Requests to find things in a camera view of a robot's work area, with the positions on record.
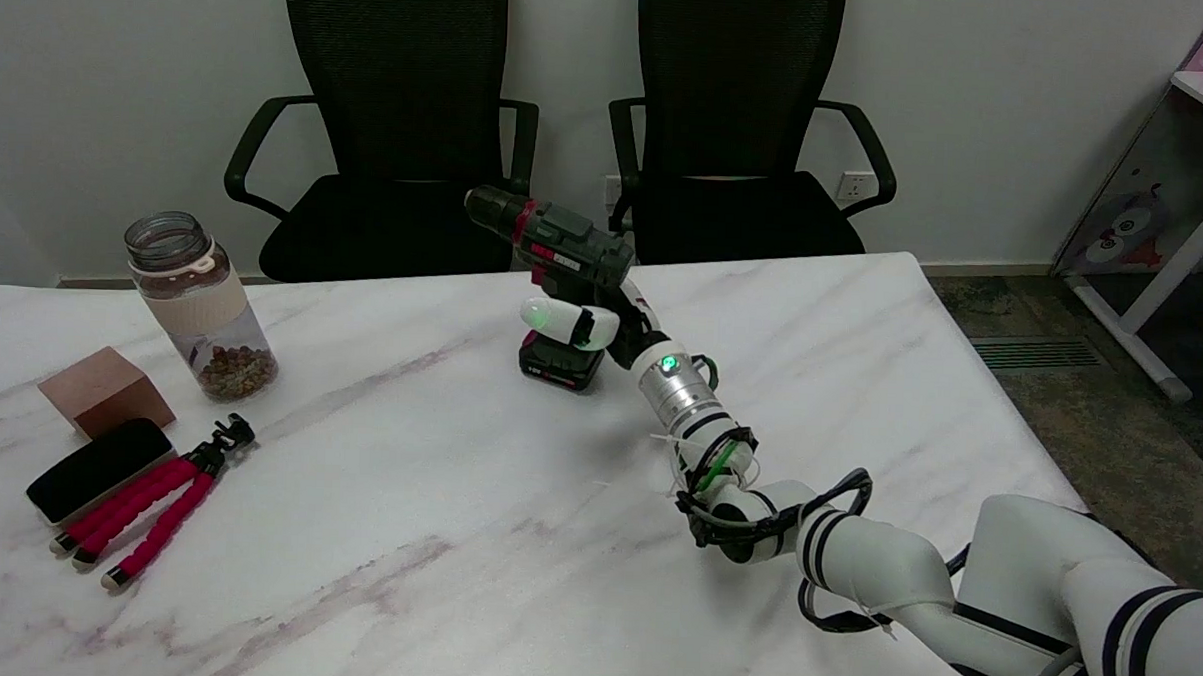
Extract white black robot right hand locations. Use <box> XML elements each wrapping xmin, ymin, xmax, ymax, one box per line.
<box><xmin>517</xmin><ymin>275</ymin><xmax>675</xmax><ymax>373</ymax></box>

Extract dark green power screwdriver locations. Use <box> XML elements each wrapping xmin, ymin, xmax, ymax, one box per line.
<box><xmin>457</xmin><ymin>184</ymin><xmax>638</xmax><ymax>393</ymax></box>

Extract black mesh office chair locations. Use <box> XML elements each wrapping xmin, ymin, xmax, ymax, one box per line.
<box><xmin>220</xmin><ymin>0</ymin><xmax>544</xmax><ymax>292</ymax></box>
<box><xmin>602</xmin><ymin>0</ymin><xmax>904</xmax><ymax>274</ymax></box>

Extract clear jar with nuts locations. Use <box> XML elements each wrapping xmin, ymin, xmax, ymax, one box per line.
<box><xmin>119</xmin><ymin>209</ymin><xmax>285</xmax><ymax>404</ymax></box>

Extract red flexible mini tripod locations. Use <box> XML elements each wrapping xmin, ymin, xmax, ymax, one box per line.
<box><xmin>47</xmin><ymin>407</ymin><xmax>258</xmax><ymax>597</ymax></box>

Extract brown wooden block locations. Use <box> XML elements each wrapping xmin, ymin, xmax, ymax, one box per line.
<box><xmin>36</xmin><ymin>344</ymin><xmax>179</xmax><ymax>442</ymax></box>

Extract dark floor vent grille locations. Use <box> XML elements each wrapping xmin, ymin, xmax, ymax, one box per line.
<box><xmin>969</xmin><ymin>334</ymin><xmax>1103</xmax><ymax>374</ymax></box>

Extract black whiteboard eraser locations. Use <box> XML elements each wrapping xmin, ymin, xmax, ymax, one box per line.
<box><xmin>25</xmin><ymin>414</ymin><xmax>177</xmax><ymax>531</ymax></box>

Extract white desk with cartoon panel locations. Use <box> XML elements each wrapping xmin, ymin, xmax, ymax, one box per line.
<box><xmin>1048</xmin><ymin>64</ymin><xmax>1203</xmax><ymax>405</ymax></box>

